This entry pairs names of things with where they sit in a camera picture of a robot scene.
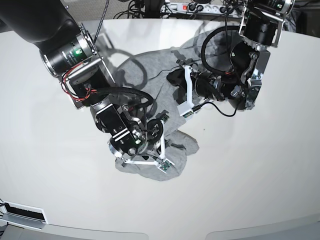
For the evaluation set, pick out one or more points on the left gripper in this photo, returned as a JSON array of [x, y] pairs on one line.
[[202, 83]]

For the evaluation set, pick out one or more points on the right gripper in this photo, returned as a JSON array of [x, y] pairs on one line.
[[152, 137]]

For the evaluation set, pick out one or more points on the grey t-shirt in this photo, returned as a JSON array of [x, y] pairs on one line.
[[148, 72]]

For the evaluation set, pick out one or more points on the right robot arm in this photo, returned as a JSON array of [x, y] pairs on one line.
[[69, 53]]

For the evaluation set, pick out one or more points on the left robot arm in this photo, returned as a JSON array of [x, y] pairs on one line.
[[260, 27]]

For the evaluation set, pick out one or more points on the white power strip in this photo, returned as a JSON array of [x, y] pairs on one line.
[[202, 8]]

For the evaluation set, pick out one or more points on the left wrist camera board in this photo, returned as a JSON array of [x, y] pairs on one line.
[[185, 110]]

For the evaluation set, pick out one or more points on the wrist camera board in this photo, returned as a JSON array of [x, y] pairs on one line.
[[185, 110], [164, 166]]

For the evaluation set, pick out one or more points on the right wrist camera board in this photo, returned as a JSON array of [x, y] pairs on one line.
[[164, 166]]

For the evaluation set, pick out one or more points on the table cable grommet slot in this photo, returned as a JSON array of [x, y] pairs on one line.
[[24, 216]]

